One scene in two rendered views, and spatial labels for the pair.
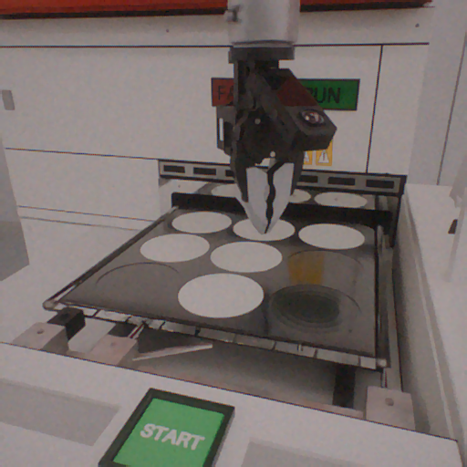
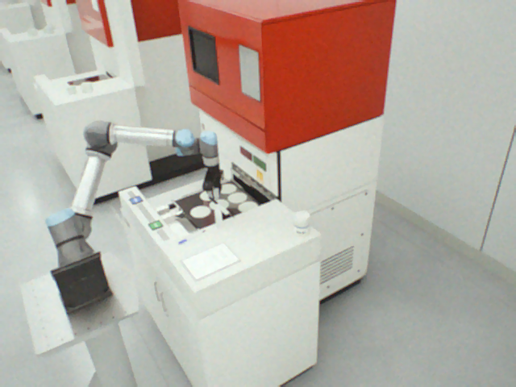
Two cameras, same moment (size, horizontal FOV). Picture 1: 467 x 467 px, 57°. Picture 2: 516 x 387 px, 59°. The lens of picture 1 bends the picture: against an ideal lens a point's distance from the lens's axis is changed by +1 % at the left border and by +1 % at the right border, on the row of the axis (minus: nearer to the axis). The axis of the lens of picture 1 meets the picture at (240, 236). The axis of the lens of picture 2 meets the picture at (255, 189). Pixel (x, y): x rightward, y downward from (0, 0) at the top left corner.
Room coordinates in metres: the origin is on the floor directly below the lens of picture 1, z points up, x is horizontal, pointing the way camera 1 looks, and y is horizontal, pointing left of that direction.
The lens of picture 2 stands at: (-0.77, -1.47, 2.21)
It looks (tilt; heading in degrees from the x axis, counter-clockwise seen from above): 32 degrees down; 43
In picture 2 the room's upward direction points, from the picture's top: 3 degrees counter-clockwise
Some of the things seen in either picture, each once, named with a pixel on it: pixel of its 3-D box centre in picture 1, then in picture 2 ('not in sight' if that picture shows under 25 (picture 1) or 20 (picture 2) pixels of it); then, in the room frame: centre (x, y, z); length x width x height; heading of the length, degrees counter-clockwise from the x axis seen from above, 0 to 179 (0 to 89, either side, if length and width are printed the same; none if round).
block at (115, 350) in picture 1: (99, 375); (167, 217); (0.30, 0.13, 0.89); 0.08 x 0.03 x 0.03; 164
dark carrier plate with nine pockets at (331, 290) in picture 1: (245, 257); (219, 205); (0.54, -0.01, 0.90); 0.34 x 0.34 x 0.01; 74
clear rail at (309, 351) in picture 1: (198, 331); (187, 217); (0.36, 0.04, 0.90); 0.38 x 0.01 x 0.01; 74
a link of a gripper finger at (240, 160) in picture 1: (250, 163); not in sight; (0.48, -0.01, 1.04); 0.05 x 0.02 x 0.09; 116
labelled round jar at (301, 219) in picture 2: not in sight; (301, 223); (0.54, -0.53, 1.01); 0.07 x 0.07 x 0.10
